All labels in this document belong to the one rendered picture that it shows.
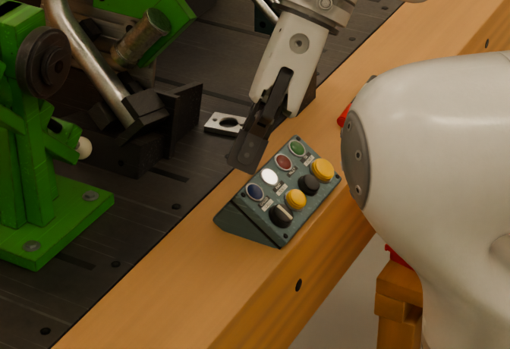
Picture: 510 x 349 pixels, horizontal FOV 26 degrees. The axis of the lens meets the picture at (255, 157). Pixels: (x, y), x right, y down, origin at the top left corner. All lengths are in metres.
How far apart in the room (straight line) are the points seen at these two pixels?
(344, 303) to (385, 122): 1.90
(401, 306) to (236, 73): 0.43
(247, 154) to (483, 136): 0.51
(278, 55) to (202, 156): 0.32
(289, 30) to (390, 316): 0.44
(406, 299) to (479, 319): 0.62
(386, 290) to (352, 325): 1.14
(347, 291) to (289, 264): 1.35
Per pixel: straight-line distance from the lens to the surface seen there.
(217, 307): 1.17
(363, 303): 2.57
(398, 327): 1.41
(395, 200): 0.68
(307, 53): 1.12
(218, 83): 1.57
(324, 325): 2.51
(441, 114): 0.68
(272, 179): 1.27
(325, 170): 1.32
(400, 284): 1.37
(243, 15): 1.76
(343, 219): 1.38
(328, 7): 1.13
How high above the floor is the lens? 1.66
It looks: 33 degrees down
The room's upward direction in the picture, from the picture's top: straight up
